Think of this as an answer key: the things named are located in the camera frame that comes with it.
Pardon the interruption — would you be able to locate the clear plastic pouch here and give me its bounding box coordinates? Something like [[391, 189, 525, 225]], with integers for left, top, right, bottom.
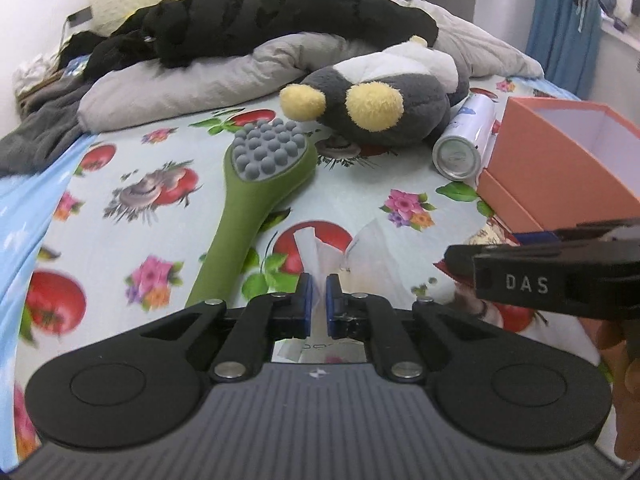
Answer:
[[272, 220, 413, 364]]

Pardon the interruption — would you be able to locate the dark red snack packet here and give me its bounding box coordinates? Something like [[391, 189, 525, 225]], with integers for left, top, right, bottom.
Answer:
[[435, 218, 536, 333]]

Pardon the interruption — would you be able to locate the orange cardboard box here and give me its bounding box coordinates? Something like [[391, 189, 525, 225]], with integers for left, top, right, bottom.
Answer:
[[477, 98, 639, 233]]

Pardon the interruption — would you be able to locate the white aluminium can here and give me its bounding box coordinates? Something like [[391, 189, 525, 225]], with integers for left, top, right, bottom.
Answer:
[[432, 93, 496, 181]]

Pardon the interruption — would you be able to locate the green massage hammer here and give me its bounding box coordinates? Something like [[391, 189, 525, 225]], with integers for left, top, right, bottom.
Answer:
[[186, 118, 317, 306]]

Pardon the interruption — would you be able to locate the grey penguin plush toy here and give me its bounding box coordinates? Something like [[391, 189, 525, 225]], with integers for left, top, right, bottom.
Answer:
[[280, 36, 471, 148]]

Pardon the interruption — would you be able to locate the fruit print tablecloth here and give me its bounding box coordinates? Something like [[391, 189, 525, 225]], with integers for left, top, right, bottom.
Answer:
[[1, 96, 498, 469]]

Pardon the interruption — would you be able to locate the blue curtain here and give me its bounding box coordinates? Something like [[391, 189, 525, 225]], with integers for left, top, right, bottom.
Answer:
[[526, 0, 601, 100]]

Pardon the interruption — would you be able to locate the grey duvet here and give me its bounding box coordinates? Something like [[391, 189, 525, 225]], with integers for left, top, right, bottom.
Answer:
[[77, 0, 544, 133]]

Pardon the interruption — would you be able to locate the light blue bedsheet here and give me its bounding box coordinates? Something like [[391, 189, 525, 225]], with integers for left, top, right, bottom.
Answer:
[[0, 131, 101, 371]]

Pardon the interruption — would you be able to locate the dark grey blanket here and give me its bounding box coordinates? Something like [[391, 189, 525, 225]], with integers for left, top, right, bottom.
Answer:
[[1, 76, 92, 177]]

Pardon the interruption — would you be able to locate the black jacket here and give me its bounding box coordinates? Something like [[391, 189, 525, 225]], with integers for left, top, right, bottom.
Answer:
[[58, 0, 438, 81]]

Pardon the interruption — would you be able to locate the blue plastic packet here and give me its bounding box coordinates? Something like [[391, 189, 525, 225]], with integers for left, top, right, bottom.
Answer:
[[63, 55, 89, 78]]

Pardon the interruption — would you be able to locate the white crumpled cloth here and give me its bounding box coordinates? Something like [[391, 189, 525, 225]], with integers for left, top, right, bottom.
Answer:
[[12, 52, 58, 96]]

